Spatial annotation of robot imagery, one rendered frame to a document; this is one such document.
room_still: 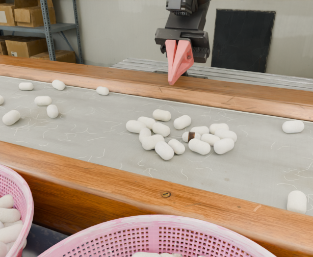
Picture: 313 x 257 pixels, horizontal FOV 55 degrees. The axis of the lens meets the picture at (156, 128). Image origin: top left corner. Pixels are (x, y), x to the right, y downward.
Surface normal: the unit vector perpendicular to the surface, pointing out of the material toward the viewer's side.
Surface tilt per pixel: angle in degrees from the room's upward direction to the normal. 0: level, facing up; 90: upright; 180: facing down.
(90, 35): 90
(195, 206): 0
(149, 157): 0
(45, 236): 0
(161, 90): 45
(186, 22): 40
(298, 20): 90
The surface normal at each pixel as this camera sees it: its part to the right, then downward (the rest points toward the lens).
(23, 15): -0.49, 0.24
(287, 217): 0.00, -0.89
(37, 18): 0.86, 0.23
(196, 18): -0.24, -0.40
